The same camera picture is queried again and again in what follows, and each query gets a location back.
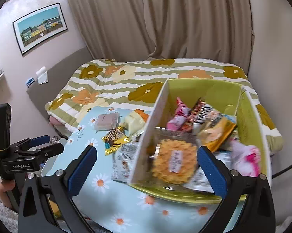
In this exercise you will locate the pink pillow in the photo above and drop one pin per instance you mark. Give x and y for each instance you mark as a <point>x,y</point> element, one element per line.
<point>54,122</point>

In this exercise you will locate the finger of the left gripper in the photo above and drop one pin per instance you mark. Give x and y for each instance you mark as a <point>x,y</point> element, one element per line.
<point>29,143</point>
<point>47,152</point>

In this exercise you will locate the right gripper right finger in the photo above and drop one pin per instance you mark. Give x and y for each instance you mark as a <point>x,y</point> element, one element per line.
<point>257,214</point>

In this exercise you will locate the yellow chocolate pillows packet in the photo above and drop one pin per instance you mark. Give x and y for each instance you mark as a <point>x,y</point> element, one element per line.
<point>114,139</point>

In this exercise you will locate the green label round biscuit pack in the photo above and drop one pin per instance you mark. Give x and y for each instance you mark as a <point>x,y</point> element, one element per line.
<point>176,161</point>

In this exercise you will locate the left hand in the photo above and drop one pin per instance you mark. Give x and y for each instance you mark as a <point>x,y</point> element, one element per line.
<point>6,186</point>

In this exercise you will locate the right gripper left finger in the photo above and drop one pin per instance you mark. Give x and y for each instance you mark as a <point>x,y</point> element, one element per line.
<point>35,213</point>

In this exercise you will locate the yellow-green cardboard box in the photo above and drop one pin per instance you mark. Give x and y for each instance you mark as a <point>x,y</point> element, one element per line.
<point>246,149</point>

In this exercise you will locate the red patterned snack bag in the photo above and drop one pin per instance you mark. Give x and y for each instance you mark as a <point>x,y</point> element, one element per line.
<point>199,114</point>

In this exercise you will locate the orange yellow chips bag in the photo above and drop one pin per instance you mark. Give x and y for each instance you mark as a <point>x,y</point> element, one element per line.
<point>214,135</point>

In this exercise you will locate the blue daisy tablecloth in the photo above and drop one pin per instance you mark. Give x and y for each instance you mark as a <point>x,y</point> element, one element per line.
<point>117,206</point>

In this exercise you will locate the pink snack packet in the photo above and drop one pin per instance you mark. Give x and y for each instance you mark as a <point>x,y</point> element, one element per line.
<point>180,116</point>

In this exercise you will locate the white grey snack bag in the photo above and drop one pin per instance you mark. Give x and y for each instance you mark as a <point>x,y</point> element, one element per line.
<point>123,160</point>

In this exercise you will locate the green striped floral blanket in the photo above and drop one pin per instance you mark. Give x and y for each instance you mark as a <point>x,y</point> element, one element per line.
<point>104,83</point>

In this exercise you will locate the white wall switch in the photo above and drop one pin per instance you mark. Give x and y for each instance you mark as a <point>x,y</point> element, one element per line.
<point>42,76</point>

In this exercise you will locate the framed city picture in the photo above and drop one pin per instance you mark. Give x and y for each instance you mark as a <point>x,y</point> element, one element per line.
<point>38,26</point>

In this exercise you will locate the beige orange snack bag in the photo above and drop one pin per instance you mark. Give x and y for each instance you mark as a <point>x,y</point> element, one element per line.
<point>135,122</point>

